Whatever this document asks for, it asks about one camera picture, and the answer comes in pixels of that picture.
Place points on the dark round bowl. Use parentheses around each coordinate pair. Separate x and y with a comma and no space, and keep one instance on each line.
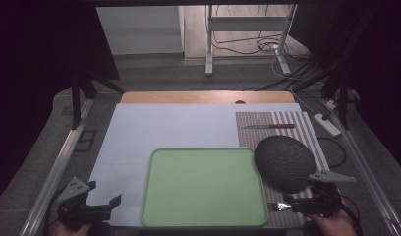
(283,164)

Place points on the person's right hand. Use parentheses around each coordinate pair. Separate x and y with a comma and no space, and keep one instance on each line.
(332,225)

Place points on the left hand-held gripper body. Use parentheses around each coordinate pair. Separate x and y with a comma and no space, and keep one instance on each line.
(73,205)

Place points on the dark floor socket plate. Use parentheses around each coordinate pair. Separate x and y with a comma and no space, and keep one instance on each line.
(85,141)

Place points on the aluminium rail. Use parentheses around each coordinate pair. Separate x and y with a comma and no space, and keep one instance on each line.
(369,177)
(54,173)

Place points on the dark curtain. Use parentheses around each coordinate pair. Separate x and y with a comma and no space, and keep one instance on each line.
(41,65)
(372,65)

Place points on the pale blue table mat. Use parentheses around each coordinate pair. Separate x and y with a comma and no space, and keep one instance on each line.
(156,131)

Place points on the white power strip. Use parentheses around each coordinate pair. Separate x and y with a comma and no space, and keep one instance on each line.
(327,125)

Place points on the white desk frame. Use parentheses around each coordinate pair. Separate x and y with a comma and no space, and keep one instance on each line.
(244,23)

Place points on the silver fork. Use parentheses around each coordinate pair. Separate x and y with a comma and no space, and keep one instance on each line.
(279,206)

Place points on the person's left hand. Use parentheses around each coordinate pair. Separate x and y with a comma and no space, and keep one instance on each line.
(68,230)

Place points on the black metal stand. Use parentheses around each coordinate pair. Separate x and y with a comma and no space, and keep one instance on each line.
(78,98)
(344,98)

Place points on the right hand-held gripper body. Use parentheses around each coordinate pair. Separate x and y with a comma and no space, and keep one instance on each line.
(323,196)

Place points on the wooden table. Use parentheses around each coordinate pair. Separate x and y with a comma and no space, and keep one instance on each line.
(188,97)

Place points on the small white plug adapter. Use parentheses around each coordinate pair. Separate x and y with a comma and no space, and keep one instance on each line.
(331,104)

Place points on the green plastic tray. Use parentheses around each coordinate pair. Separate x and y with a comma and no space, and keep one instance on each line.
(204,187)

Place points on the striped woven placemat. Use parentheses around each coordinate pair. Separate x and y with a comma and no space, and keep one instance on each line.
(254,134)

